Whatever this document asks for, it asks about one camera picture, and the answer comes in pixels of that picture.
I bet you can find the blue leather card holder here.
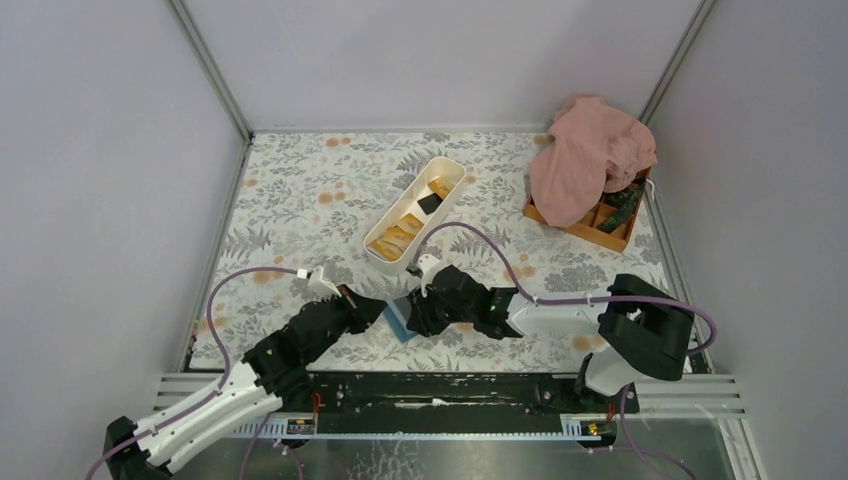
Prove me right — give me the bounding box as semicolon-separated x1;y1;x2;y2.
383;297;417;343

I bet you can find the black item in bin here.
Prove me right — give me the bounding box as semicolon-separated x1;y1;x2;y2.
417;193;443;216

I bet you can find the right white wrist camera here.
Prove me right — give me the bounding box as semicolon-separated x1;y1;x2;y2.
407;254;444;283

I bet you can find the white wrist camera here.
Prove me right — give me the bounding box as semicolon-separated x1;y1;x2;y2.
407;254;444;283
296;266;341;298

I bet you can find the white oblong plastic bin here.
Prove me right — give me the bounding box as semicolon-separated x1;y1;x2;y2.
362;156;467;275

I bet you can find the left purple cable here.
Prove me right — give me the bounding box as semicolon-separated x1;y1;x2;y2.
84;266;313;480

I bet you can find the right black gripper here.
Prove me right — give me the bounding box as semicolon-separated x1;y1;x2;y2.
405;280;475;338

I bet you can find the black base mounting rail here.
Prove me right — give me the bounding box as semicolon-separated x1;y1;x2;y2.
278;371;639;424

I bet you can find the floral patterned table mat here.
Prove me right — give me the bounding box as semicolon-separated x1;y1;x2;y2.
187;133;669;370

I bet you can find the pink crumpled cloth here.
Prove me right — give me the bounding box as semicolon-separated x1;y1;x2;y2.
528;95;658;228

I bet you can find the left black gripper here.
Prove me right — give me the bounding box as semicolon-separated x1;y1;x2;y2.
306;286;388;366

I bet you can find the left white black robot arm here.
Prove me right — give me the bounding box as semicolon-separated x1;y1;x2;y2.
104;288;387;479

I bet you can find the white slotted cable duct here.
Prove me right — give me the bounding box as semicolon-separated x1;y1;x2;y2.
220;408;616;443

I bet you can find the green camouflage item in tray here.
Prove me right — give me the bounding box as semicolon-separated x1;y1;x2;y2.
596;177;647;233

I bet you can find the orange wooden divided tray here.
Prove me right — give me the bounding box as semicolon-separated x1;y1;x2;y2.
557;168;651;253

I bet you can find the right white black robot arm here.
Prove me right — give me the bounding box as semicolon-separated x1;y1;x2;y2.
407;266;694;412

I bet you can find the tan credit card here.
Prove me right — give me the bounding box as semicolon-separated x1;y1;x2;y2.
381;225;415;250

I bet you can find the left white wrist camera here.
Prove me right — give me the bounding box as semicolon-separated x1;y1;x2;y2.
296;266;341;298

